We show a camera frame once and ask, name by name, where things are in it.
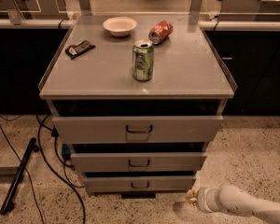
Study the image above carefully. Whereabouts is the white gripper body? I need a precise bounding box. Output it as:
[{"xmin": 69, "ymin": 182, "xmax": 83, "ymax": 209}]
[{"xmin": 186, "ymin": 189, "xmax": 198, "ymax": 208}]

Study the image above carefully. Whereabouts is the grey bottom drawer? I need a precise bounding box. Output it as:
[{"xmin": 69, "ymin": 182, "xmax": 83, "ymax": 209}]
[{"xmin": 84, "ymin": 175, "xmax": 195, "ymax": 193}]

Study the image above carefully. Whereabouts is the grey drawer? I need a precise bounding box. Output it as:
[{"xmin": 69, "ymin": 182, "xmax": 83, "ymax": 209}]
[
  {"xmin": 71, "ymin": 152, "xmax": 206, "ymax": 173},
  {"xmin": 53, "ymin": 116, "xmax": 223, "ymax": 144},
  {"xmin": 84, "ymin": 175, "xmax": 195, "ymax": 193}
]

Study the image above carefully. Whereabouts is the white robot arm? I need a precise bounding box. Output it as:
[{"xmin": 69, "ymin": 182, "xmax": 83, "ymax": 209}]
[{"xmin": 186, "ymin": 185, "xmax": 280, "ymax": 224}]

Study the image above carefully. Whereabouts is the grey middle drawer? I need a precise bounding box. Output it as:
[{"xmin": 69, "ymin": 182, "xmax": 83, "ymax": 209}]
[{"xmin": 71, "ymin": 152, "xmax": 206, "ymax": 173}]

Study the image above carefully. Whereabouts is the grey drawer cabinet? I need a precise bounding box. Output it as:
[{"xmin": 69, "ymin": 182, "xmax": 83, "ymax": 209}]
[{"xmin": 37, "ymin": 14, "xmax": 238, "ymax": 200}]

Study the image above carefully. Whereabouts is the grey top drawer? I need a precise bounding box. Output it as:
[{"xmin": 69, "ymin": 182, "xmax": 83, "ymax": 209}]
[{"xmin": 53, "ymin": 116, "xmax": 223, "ymax": 144}]

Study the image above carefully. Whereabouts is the blue plug connector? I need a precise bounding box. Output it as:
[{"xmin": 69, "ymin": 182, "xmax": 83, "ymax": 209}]
[{"xmin": 62, "ymin": 144, "xmax": 71, "ymax": 161}]

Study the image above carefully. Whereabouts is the green soda can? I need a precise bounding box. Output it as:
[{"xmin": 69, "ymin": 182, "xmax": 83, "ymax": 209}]
[{"xmin": 132, "ymin": 40, "xmax": 154, "ymax": 81}]

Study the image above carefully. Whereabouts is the orange soda can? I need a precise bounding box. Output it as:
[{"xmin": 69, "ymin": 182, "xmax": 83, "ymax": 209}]
[{"xmin": 148, "ymin": 21, "xmax": 173, "ymax": 45}]

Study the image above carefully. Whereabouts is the black bar on floor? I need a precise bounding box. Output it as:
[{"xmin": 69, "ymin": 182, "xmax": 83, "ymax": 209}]
[{"xmin": 0, "ymin": 137, "xmax": 37, "ymax": 216}]

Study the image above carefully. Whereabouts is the white bowl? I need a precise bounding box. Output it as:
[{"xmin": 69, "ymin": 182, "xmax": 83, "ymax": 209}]
[{"xmin": 103, "ymin": 17, "xmax": 137, "ymax": 37}]

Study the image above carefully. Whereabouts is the dark snack wrapper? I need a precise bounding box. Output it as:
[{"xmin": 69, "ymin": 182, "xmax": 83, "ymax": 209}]
[{"xmin": 65, "ymin": 40, "xmax": 95, "ymax": 60}]

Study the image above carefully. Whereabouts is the black floor cable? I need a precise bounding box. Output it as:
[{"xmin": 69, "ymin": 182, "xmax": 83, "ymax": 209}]
[{"xmin": 0, "ymin": 114, "xmax": 87, "ymax": 224}]

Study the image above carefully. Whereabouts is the white horizontal rail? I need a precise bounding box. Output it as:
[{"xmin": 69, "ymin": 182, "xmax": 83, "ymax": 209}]
[{"xmin": 0, "ymin": 20, "xmax": 280, "ymax": 32}]

